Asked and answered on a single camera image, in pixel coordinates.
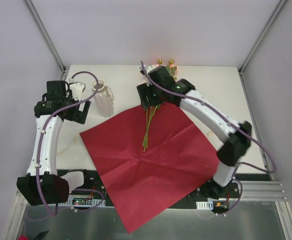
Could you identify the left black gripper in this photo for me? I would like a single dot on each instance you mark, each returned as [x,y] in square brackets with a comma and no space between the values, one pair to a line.
[83,112]

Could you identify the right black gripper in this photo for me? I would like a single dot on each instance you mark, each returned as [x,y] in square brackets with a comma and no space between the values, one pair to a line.
[144,96]

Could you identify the pink flower bunch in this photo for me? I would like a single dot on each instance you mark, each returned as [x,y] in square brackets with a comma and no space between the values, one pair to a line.
[150,112]

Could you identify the brown red wrapping paper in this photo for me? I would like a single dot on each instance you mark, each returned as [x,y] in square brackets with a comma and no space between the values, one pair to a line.
[147,169]

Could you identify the cream printed ribbon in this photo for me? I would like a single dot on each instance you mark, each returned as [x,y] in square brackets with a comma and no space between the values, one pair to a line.
[73,144]

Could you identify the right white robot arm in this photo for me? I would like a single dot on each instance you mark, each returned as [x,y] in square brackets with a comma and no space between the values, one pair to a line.
[235,137]

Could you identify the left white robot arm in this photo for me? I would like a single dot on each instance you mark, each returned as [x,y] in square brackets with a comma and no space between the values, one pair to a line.
[41,180]

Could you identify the white ribbed ceramic vase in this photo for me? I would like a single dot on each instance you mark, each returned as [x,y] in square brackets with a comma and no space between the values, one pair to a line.
[103,98]

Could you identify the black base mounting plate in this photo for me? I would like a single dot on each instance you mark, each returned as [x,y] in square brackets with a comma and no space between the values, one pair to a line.
[93,181]

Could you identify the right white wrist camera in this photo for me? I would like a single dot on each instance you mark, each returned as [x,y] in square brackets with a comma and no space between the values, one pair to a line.
[149,68]

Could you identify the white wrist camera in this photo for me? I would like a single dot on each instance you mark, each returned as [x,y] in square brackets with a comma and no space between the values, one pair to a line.
[77,89]
[149,68]

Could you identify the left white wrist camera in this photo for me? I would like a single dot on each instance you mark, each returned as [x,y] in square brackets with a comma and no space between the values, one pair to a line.
[77,89]

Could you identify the left white cable duct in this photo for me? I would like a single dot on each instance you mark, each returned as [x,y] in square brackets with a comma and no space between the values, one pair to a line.
[86,203]

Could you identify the white cable duct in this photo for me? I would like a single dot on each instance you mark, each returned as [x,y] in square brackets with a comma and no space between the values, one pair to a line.
[204,205]
[86,203]

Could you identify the left aluminium frame post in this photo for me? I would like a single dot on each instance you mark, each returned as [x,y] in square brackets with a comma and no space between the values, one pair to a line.
[44,34]

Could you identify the aluminium frame post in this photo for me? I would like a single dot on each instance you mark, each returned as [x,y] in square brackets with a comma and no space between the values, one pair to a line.
[44,34]
[262,35]

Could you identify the right white cable duct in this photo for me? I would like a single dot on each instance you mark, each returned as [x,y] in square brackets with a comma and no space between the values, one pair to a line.
[204,205]

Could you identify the right aluminium frame post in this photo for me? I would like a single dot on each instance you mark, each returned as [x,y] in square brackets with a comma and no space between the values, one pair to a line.
[262,35]

